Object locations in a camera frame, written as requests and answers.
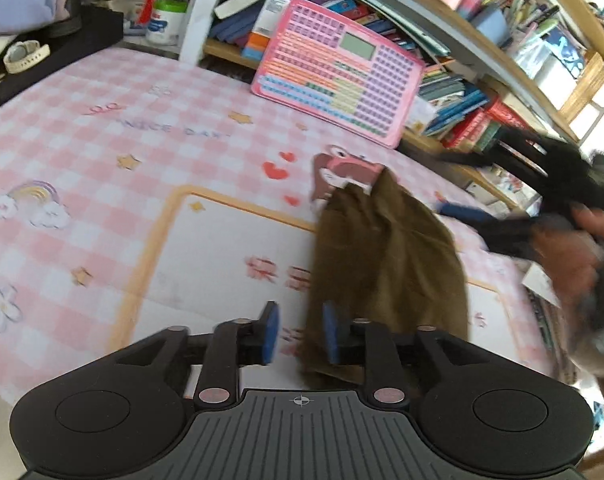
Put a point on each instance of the brown corduroy pants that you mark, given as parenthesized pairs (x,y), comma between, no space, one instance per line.
(381,255)

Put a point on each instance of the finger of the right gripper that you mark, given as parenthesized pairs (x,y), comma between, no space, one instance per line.
(511,236)
(508,148)

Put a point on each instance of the white bookshelf upright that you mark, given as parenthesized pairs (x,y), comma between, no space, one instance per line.
(199,23)

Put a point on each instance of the white green-lid pen jar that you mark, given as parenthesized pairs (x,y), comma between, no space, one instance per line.
(165,22)

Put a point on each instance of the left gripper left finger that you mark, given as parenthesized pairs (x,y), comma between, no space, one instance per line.
(233,344)

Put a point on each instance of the stack of notebooks right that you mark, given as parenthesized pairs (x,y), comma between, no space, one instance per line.
(550,325)

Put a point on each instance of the pink learning keyboard tablet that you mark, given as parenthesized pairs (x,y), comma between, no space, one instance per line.
(322,29)

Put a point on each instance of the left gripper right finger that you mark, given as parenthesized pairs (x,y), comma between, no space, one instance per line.
(371,346)

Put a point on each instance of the white smartwatch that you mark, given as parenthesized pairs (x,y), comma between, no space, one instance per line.
(24,55)

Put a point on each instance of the wooden shelf board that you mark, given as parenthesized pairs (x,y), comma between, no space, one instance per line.
(334,88)

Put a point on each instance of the pink checkered cartoon desk mat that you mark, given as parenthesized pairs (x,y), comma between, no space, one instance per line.
(137,193)

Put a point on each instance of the white orange box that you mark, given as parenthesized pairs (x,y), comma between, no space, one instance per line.
(263,29)

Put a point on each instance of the black box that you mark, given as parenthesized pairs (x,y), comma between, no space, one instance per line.
(101,28)

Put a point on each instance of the person's right hand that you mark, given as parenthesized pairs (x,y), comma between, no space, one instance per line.
(572,258)

